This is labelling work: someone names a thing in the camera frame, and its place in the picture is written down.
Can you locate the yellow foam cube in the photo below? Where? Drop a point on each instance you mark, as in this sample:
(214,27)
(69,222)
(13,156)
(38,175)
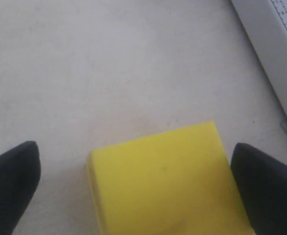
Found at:
(174,183)

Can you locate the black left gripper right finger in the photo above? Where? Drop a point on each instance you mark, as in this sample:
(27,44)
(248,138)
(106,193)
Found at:
(262,184)

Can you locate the grey paper cutter base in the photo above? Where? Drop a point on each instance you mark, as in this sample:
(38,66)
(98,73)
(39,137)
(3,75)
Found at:
(265,22)

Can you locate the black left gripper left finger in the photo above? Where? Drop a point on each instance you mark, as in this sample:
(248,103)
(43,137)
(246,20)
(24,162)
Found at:
(19,179)

